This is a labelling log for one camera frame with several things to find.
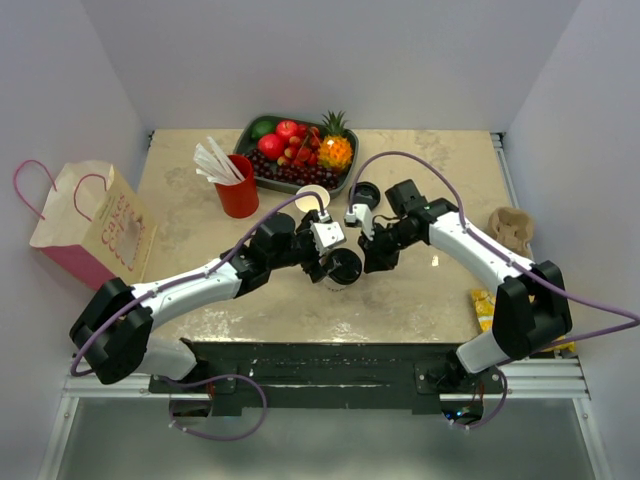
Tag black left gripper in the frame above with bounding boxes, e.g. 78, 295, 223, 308
268, 211, 341, 282

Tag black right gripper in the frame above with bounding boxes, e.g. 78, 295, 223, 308
358, 221, 420, 275

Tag white paper coffee cup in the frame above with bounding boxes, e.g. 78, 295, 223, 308
322, 278, 348, 292

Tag black coffee cup lid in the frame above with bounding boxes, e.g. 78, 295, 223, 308
349, 181, 381, 210

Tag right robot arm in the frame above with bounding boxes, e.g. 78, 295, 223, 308
344, 180, 572, 393

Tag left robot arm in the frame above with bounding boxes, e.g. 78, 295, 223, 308
69, 210, 345, 392

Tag dark red grape bunch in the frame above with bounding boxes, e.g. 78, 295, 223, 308
246, 148, 344, 190

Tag red plastic cup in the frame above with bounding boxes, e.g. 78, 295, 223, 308
215, 154, 259, 219

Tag orange plastic pineapple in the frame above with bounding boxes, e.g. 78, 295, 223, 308
317, 111, 353, 174

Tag red apple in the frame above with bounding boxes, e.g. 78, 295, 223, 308
257, 133, 286, 161
275, 120, 298, 143

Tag yellow snack bag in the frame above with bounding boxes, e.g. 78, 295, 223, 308
470, 289, 576, 358

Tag green lime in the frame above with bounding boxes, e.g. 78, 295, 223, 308
251, 120, 276, 141

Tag brown cardboard cup carrier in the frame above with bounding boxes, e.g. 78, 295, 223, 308
487, 207, 535, 252

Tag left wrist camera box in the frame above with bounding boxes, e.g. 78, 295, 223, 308
310, 213, 346, 256

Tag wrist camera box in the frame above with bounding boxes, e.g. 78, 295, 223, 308
344, 203, 374, 240
310, 213, 346, 256

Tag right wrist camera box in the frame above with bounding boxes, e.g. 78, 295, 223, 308
344, 203, 374, 240

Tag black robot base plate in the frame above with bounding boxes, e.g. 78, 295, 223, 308
147, 341, 506, 417

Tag paper bag pink handles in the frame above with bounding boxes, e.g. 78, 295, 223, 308
13, 160, 157, 290

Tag aluminium frame rail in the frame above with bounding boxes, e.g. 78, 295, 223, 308
63, 358, 589, 405

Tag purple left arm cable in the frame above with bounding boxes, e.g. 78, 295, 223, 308
69, 193, 331, 441

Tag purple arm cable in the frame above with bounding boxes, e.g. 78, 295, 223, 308
69, 193, 331, 441
347, 150, 640, 431

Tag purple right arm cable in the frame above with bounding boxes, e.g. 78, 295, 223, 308
347, 150, 640, 431

